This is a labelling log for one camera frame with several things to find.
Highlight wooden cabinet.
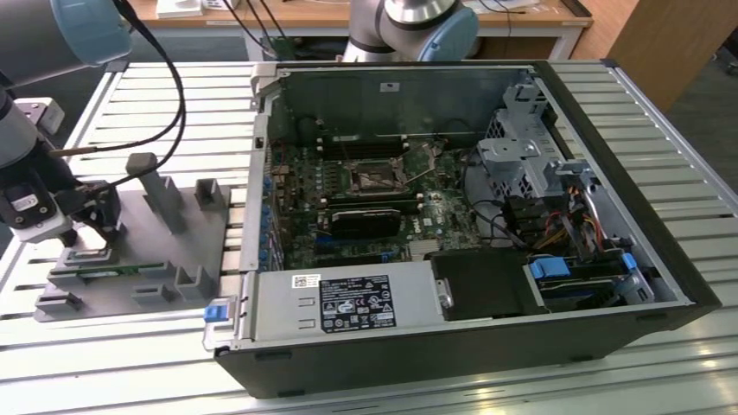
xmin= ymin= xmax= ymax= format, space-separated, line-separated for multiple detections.
xmin=597 ymin=0 xmax=738 ymax=113

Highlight black RAM slot bank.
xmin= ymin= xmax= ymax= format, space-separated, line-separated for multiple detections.
xmin=321 ymin=192 xmax=420 ymax=214
xmin=318 ymin=132 xmax=404 ymax=161

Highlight black open PC case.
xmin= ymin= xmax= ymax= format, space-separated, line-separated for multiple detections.
xmin=212 ymin=59 xmax=723 ymax=399

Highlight green circuit board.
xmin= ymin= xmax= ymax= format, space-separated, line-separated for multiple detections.
xmin=261 ymin=36 xmax=301 ymax=61

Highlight silver metal drive cage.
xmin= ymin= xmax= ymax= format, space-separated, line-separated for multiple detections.
xmin=475 ymin=84 xmax=595 ymax=200

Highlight thin wire locking lever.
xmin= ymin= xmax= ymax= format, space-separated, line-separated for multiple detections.
xmin=336 ymin=129 xmax=356 ymax=169

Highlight silver metal latch handle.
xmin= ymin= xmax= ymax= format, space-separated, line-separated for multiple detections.
xmin=432 ymin=278 xmax=457 ymax=309

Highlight green motherboard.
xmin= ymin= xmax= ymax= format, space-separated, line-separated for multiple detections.
xmin=265 ymin=137 xmax=491 ymax=271

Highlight metal disk bay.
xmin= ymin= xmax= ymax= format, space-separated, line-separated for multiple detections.
xmin=521 ymin=248 xmax=657 ymax=313

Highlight black wire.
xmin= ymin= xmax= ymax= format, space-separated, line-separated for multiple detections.
xmin=469 ymin=199 xmax=535 ymax=252

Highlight CPU socket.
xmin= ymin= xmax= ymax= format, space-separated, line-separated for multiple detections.
xmin=338 ymin=158 xmax=413 ymax=195

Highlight small silver heat sink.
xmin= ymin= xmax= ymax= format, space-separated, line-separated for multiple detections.
xmin=407 ymin=240 xmax=439 ymax=260

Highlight green RAM stick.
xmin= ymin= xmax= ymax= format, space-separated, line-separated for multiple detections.
xmin=73 ymin=262 xmax=168 ymax=278

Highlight white paper sheets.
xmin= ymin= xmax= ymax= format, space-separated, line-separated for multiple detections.
xmin=480 ymin=0 xmax=557 ymax=13

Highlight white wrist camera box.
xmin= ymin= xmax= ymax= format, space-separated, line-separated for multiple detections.
xmin=12 ymin=97 xmax=65 ymax=136
xmin=0 ymin=182 xmax=74 ymax=244

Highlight grey plastic parts rack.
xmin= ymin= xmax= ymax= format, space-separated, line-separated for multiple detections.
xmin=33 ymin=151 xmax=233 ymax=324

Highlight grey power supply unit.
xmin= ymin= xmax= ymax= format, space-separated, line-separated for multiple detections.
xmin=229 ymin=263 xmax=445 ymax=351

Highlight metal socket cover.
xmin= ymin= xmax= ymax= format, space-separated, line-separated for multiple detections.
xmin=401 ymin=138 xmax=449 ymax=183

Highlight blue plastic latch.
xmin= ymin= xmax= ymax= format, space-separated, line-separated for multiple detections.
xmin=204 ymin=297 xmax=241 ymax=323

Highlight black graphics card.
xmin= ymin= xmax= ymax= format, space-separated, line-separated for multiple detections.
xmin=318 ymin=207 xmax=404 ymax=239

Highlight coloured wire bundle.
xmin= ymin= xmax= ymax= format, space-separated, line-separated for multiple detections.
xmin=532 ymin=185 xmax=609 ymax=263

